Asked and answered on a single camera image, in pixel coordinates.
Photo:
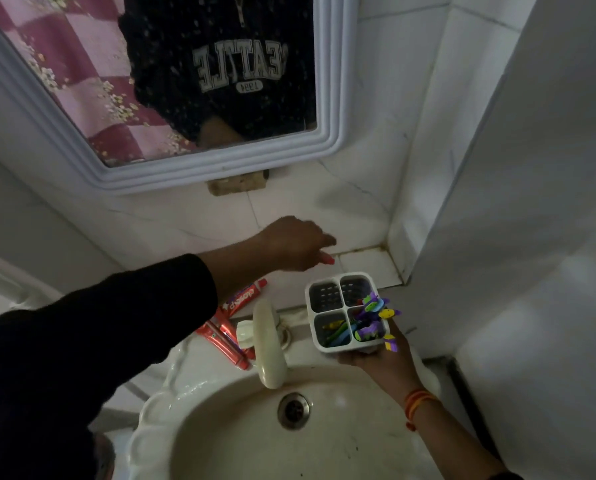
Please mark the cream plastic faucet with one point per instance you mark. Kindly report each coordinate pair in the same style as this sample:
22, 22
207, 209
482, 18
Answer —
270, 354

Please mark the person's right hand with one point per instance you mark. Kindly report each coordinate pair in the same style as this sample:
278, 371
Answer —
385, 367

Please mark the cream ceramic sink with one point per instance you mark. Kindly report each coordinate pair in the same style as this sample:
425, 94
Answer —
228, 434

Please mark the person's left forearm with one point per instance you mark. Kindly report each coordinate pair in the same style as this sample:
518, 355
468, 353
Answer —
228, 269

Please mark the red white lettered toothpaste tube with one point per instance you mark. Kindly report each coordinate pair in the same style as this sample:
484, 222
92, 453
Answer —
243, 297

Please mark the grey plastic toothbrush holder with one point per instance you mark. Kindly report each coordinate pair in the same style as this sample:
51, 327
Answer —
325, 297

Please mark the brown mirror bracket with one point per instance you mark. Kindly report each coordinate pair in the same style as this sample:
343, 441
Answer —
238, 184

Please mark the white framed wall mirror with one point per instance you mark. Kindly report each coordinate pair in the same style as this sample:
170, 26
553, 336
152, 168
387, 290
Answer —
203, 167

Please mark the metal sink drain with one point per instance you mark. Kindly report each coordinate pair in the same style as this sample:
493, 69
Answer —
294, 410

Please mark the person's right forearm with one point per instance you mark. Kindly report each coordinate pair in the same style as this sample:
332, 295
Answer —
443, 439

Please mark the person's left hand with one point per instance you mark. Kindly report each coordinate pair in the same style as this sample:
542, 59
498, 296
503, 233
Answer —
293, 244

